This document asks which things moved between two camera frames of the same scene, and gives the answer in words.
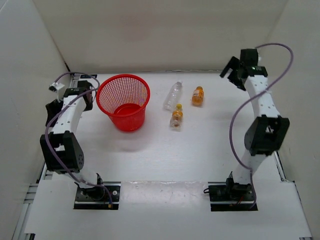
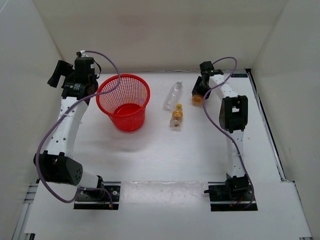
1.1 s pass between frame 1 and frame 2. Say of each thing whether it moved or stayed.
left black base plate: stayed
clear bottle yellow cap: stayed
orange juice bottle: stayed
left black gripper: moved
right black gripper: moved
